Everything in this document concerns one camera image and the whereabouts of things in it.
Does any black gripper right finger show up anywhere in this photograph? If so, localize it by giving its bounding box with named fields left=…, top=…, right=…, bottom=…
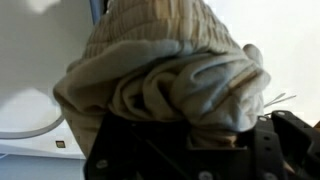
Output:
left=238, top=110, right=320, bottom=180

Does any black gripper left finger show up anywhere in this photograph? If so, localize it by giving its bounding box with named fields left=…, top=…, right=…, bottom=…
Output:
left=83, top=112, right=214, bottom=180

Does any brown cloth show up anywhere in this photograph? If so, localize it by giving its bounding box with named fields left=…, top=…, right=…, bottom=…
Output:
left=53, top=0, right=272, bottom=158

